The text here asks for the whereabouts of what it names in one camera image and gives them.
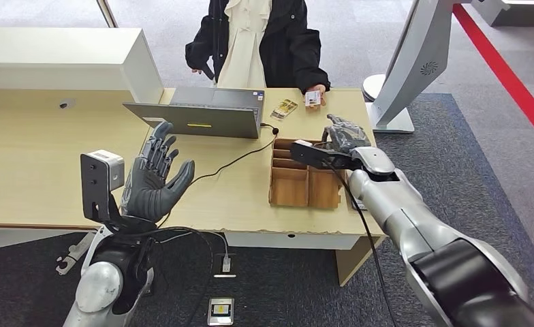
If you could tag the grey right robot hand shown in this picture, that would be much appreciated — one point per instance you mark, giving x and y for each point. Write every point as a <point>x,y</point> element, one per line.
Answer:
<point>348,135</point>

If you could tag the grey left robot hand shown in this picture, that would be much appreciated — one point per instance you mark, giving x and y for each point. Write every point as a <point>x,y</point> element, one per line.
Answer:
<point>149,194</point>

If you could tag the white ID card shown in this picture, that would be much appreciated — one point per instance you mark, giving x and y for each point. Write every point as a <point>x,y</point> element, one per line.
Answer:
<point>312,98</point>

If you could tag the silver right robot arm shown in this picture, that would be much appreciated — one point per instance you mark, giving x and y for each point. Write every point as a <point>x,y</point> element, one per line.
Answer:
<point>420,230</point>

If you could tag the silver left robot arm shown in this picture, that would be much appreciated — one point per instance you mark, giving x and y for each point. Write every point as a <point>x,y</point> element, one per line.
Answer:
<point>98,289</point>

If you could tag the person's left hand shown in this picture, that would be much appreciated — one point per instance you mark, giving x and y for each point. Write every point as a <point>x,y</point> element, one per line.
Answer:
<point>322,92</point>

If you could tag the person's hand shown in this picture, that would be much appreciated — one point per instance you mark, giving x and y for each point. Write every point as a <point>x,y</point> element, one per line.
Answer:
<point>197,71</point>
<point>322,92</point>

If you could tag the grey card reader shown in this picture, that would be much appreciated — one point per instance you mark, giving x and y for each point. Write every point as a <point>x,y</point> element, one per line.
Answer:
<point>359,206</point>

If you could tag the person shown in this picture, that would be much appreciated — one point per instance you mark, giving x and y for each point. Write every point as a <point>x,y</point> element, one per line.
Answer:
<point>285,45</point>

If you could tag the person's right hand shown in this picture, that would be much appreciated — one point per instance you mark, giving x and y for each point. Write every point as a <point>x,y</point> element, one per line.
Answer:
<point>197,71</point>

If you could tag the brown cardboard organizer box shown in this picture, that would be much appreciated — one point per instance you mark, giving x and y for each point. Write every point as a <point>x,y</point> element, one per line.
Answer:
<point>289,187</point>

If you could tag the light wood desk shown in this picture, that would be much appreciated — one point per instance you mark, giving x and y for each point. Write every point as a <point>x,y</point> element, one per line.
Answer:
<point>240,203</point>
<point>32,171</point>

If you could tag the grey laptop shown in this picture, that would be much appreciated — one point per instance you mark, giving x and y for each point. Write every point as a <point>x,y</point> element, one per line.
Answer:
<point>204,119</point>

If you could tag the grey white kiosk stand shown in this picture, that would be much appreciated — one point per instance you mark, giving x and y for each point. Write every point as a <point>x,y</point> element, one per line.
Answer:
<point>416,67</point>

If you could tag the silver floor socket box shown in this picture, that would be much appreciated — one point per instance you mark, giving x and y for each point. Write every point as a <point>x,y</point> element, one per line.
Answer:
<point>220,312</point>

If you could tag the white desk cabinet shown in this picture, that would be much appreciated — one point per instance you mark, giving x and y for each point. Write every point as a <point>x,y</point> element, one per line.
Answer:
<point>59,58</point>

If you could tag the grey slanted pole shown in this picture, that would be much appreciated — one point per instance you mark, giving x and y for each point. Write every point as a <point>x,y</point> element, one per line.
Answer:
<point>107,13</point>

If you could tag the grey white stand base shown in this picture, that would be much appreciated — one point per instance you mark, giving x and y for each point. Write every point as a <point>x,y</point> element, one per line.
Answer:
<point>519,13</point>

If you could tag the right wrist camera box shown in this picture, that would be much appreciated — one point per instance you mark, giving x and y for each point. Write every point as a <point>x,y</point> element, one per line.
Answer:
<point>314,155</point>

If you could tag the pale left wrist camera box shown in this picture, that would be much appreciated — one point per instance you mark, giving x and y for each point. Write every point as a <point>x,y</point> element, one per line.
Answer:
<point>100,176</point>

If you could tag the white metal bracket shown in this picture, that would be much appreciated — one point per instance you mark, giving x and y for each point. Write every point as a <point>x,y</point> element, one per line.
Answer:
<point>73,255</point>

